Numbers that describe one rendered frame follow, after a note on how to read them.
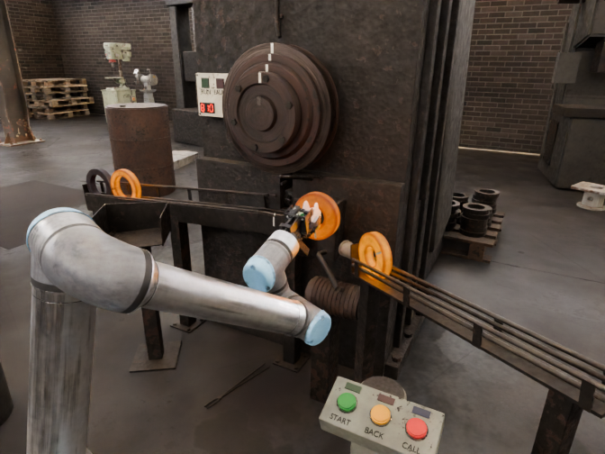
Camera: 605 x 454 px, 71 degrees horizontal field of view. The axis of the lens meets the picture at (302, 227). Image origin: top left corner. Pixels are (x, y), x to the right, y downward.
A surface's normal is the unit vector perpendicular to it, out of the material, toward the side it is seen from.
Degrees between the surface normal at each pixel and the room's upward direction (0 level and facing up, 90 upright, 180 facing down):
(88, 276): 76
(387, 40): 90
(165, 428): 0
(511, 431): 0
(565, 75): 90
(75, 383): 94
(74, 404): 94
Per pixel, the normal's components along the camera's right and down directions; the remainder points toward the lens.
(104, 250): 0.37, -0.64
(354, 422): -0.14, -0.77
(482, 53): -0.47, 0.31
